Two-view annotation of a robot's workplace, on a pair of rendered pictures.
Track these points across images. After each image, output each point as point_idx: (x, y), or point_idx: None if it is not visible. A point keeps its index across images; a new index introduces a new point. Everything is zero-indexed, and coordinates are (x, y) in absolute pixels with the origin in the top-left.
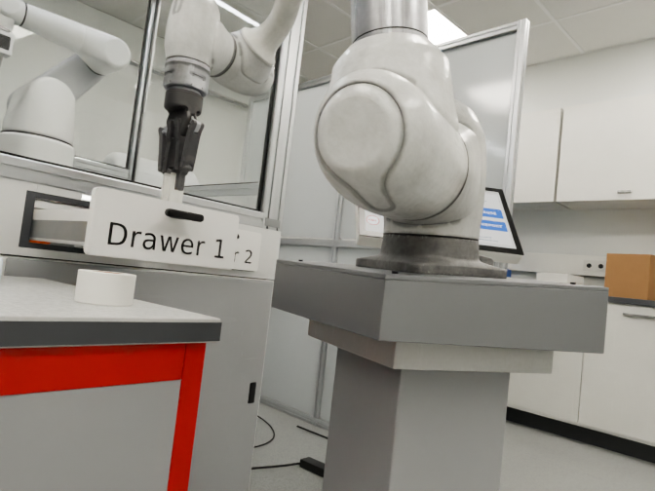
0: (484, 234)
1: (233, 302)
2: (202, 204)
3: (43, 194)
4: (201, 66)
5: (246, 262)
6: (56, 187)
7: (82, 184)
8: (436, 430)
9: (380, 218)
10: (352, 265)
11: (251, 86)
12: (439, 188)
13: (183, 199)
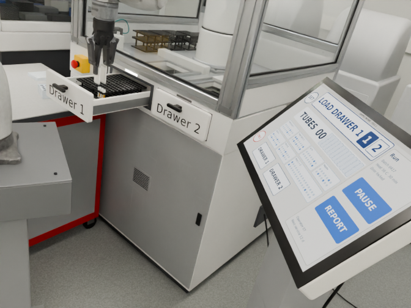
0: (307, 220)
1: (191, 154)
2: (175, 84)
3: (114, 66)
4: (93, 3)
5: (195, 131)
6: (117, 63)
7: (125, 63)
8: None
9: (265, 137)
10: (27, 136)
11: (137, 6)
12: None
13: (164, 78)
